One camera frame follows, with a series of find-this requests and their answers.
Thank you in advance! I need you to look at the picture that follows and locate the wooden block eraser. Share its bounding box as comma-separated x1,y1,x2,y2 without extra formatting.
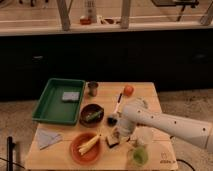
105,129,129,148

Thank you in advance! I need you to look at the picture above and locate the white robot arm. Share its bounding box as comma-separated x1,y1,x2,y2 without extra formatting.
116,98,213,153

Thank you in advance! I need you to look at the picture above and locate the small metal cup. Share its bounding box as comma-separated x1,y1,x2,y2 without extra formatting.
88,81,98,97

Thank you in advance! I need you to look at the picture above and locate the dark brown bowl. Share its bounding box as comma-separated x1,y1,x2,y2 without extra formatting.
80,104,104,128

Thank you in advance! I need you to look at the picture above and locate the grey sponge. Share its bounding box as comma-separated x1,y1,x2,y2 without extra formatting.
62,92,80,102

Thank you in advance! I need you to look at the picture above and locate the green vegetable piece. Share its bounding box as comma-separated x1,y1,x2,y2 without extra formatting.
85,111,102,122

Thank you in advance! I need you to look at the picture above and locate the green plastic tray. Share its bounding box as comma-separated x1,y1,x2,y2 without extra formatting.
32,78,85,125

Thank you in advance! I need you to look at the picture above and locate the orange plate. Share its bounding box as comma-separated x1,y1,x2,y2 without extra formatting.
69,132,102,165

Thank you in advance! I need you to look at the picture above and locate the red object on shelf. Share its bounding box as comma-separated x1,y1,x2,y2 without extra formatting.
80,16,92,25

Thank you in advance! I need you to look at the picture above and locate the clear bowl with green food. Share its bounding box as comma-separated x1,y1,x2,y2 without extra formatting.
127,146,148,167

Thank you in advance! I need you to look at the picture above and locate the grey folded cloth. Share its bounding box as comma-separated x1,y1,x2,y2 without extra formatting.
36,129,62,150

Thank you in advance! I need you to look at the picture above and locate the white bottle on shelf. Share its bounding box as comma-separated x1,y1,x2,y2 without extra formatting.
85,0,97,23

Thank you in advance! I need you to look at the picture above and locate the black stand on floor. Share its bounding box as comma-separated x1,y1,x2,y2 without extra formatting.
6,136,15,171

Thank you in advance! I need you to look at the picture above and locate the white handled dish brush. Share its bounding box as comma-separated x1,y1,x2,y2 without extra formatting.
107,94,122,126

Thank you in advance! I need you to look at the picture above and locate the black cable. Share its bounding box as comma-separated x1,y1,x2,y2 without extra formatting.
169,134,198,171

